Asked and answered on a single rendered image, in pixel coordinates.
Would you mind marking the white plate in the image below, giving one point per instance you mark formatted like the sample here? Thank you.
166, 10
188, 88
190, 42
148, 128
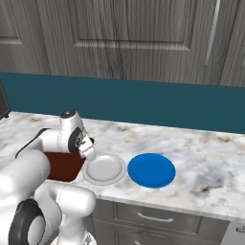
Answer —
105, 170

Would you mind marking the grey drawer front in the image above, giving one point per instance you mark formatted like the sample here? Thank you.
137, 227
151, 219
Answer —
134, 237
159, 220

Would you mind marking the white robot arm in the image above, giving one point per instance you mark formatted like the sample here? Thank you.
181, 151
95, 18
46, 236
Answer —
22, 178

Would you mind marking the blue plate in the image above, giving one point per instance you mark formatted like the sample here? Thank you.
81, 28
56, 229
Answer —
151, 170

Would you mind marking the grey wood cupboard door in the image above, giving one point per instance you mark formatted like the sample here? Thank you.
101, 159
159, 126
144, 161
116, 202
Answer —
127, 38
19, 35
234, 48

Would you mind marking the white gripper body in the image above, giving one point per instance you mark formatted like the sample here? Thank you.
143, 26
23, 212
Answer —
89, 152

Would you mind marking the pale grey appliance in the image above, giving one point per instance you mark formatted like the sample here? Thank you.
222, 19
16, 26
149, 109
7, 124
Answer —
234, 234

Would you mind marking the black appliance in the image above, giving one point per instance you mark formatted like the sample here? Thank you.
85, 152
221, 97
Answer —
3, 102

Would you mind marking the brown tray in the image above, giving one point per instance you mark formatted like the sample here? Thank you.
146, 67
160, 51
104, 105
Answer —
63, 166

